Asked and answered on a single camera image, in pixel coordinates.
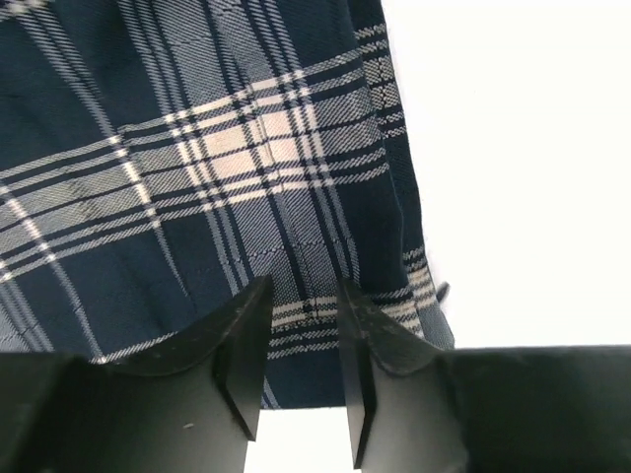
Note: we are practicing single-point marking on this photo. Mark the navy plaid skirt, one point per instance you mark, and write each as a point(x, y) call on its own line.
point(157, 156)

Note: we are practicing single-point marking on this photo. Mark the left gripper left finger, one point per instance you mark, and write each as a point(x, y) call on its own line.
point(187, 404)

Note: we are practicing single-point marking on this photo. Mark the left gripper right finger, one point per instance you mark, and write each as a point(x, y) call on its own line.
point(413, 407)

